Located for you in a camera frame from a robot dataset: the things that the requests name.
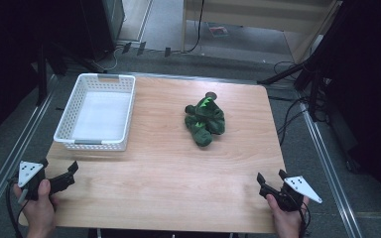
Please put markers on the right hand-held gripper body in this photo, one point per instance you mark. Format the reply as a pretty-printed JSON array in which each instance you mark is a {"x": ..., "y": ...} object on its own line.
[{"x": 298, "y": 189}]

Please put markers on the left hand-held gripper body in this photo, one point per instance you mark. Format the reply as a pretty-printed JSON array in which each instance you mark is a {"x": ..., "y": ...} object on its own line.
[{"x": 26, "y": 172}]

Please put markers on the person's right hand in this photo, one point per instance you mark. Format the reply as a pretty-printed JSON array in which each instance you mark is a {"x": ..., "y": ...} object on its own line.
[{"x": 286, "y": 219}]

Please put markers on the person's left hand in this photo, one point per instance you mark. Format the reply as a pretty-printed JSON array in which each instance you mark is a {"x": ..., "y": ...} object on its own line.
[{"x": 39, "y": 211}]

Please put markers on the white perforated plastic basket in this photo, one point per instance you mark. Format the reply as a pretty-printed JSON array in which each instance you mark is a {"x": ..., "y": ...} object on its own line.
[{"x": 99, "y": 114}]

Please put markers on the black metal stand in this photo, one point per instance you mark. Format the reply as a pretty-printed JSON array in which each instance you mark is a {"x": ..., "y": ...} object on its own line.
[{"x": 42, "y": 72}]

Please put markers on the green plush dinosaur toy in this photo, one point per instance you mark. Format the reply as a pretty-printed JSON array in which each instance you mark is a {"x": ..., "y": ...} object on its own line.
[{"x": 205, "y": 120}]

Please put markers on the black tripod stand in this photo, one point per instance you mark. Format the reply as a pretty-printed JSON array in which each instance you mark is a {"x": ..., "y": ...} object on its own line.
[{"x": 297, "y": 71}]

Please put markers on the grey round table grommet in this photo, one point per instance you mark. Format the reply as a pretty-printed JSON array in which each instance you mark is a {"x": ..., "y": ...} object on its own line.
[{"x": 211, "y": 95}]

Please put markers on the dark cabinet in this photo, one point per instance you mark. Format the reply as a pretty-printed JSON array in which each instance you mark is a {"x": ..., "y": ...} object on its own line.
[{"x": 102, "y": 26}]

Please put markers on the red paper sheet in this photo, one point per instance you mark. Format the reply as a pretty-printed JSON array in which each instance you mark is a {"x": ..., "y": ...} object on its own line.
[{"x": 218, "y": 31}]

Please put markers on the silver metal floor rail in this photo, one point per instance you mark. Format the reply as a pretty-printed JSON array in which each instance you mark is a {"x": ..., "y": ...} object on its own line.
[
  {"x": 329, "y": 172},
  {"x": 10, "y": 158}
]

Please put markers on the light wooden furniture frame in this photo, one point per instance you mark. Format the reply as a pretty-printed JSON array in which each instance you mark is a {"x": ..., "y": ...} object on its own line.
[{"x": 254, "y": 16}]

